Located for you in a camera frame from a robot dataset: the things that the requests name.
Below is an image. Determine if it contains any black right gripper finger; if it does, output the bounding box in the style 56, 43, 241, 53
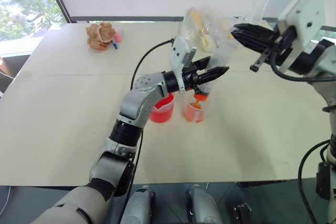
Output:
230, 31, 276, 54
233, 23, 276, 39

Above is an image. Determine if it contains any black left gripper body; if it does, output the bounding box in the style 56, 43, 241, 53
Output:
182, 62, 205, 92

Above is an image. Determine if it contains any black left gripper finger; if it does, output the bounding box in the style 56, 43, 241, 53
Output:
193, 56, 213, 71
196, 66, 230, 87

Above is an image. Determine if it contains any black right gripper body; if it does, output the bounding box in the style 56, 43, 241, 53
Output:
249, 25, 298, 72

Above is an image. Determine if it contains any orange syringe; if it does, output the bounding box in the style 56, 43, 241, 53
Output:
193, 84, 211, 110

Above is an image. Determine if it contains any small cup with red liquid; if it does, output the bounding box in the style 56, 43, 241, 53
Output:
182, 100, 208, 123

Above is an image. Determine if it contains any large cup with red liquid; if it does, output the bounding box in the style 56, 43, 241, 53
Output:
149, 92, 176, 124

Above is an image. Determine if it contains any clear plastic bag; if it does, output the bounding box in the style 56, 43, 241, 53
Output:
180, 0, 270, 61

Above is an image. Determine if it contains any yellow wooden utensil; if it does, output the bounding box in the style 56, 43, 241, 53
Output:
192, 8, 211, 49

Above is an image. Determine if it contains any pink small bottle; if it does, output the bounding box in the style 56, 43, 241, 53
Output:
114, 26, 124, 44

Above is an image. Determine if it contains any brown crumpled lump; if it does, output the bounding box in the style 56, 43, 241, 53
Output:
86, 22, 117, 51

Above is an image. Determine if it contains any grey rounded robot leg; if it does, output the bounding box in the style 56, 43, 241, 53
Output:
120, 185, 156, 224
185, 184, 224, 224

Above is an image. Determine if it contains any black metal clip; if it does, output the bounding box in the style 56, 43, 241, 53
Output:
232, 201, 253, 224

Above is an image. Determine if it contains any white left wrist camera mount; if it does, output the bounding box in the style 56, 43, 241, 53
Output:
169, 36, 197, 94

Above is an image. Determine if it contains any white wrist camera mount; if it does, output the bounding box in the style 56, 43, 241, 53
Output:
169, 36, 197, 94
276, 0, 327, 74

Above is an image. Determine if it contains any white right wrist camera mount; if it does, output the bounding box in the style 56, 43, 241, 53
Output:
276, 0, 327, 74

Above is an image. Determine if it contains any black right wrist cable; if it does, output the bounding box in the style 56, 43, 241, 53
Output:
269, 49, 336, 82

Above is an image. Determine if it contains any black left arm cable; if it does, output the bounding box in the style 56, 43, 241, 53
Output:
125, 38, 176, 206

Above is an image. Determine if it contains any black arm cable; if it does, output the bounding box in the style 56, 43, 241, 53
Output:
297, 140, 332, 224
125, 38, 176, 206

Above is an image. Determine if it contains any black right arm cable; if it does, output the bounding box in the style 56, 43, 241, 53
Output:
297, 140, 332, 224

